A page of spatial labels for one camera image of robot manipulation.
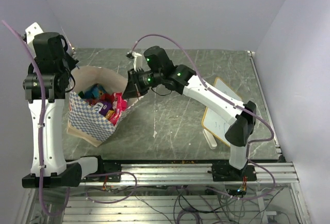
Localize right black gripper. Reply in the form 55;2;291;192
122;67;164;100

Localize pink snack bag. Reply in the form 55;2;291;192
109;92;128;125

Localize checkered paper bag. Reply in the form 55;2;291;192
67;66;139;147

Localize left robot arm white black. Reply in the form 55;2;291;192
22;32;105;188

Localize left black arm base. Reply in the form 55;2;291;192
87;155;122;183

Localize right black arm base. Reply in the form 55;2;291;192
207;161;257;182

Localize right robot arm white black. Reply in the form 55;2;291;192
122;46;256;181

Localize orange snack packet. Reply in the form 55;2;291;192
105;109;115;120

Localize purple snack packet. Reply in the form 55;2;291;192
92;101;114;116

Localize white whiteboard eraser marker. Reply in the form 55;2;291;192
203;129;218;150

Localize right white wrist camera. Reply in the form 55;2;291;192
126;52;142;71

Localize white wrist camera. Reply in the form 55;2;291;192
22;22;44;52
126;52;142;71

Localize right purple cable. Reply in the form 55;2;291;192
130;33;276;201

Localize purple cable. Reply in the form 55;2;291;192
1;20;72;217
130;33;276;201

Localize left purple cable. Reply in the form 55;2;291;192
1;20;72;217

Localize small whiteboard yellow frame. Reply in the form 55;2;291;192
201;77;243;148

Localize aluminium frame rail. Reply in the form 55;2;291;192
28;162;297;186

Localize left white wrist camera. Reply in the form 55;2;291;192
22;22;44;52

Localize loose cables under table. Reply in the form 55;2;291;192
85;180;284;224

